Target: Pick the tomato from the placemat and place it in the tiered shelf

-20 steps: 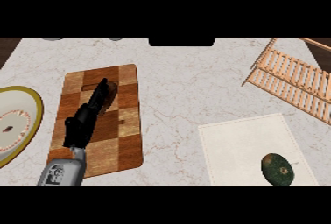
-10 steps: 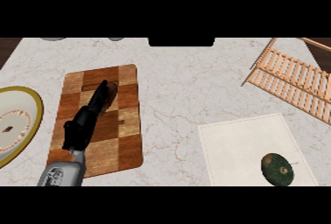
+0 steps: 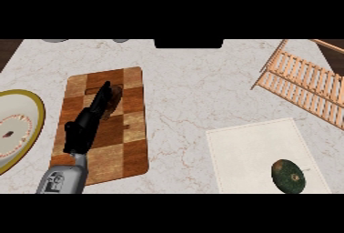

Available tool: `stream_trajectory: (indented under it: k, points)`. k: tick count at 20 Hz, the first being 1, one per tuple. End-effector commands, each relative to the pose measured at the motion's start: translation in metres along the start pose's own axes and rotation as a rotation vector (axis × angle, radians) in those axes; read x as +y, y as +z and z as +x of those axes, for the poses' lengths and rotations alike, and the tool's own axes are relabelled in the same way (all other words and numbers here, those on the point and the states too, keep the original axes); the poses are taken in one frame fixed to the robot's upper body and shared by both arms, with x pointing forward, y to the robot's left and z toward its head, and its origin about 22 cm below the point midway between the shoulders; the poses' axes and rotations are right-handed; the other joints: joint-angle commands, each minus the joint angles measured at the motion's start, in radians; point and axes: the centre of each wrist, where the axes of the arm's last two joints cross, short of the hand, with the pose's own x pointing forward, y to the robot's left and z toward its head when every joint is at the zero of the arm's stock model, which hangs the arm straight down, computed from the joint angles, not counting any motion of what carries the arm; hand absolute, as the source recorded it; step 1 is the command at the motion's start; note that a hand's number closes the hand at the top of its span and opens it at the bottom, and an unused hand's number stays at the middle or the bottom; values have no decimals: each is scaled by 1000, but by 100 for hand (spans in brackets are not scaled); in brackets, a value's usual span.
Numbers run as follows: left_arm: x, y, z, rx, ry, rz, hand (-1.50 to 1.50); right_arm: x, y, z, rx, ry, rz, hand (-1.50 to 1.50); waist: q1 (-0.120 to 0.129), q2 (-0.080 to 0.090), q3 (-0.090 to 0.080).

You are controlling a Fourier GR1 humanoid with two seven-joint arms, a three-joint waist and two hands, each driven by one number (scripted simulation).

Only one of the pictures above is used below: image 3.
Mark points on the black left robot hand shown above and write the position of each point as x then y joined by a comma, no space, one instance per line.
85,124

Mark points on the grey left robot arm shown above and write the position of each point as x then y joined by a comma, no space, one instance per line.
63,179

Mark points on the white placemat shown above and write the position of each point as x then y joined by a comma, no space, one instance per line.
260,151

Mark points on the dark green tomato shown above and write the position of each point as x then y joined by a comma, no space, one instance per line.
288,176

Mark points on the wooden tiered shelf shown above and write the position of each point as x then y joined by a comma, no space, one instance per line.
305,82

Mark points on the checkered wooden cutting board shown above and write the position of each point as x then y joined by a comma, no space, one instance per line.
126,127

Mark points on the white bowl with gold rim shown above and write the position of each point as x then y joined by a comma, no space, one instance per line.
15,127

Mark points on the grey round object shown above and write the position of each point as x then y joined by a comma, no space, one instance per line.
55,40
120,40

